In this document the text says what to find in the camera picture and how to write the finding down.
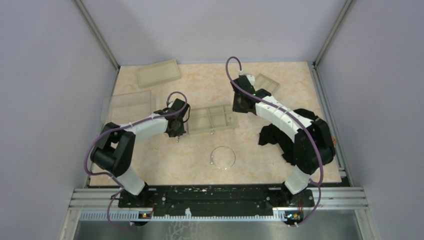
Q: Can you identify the beige compartment jewelry tray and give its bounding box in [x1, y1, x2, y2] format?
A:
[187, 104, 238, 135]

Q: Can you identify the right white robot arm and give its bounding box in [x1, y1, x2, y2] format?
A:
[231, 74, 336, 206]

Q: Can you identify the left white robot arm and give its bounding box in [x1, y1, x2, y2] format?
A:
[89, 98, 191, 207]

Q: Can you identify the black cloth with print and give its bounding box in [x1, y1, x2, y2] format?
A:
[258, 108, 336, 169]

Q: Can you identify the clear plastic box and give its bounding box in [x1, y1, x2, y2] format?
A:
[100, 90, 157, 127]

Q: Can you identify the beige slotted ring tray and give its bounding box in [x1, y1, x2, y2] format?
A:
[254, 73, 280, 95]

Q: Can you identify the silver wire bangle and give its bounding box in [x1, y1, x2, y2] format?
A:
[209, 146, 236, 170]

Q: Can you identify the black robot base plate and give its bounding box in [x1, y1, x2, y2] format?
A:
[117, 183, 315, 217]

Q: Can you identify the white slotted cable duct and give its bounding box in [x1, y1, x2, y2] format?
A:
[79, 210, 287, 222]

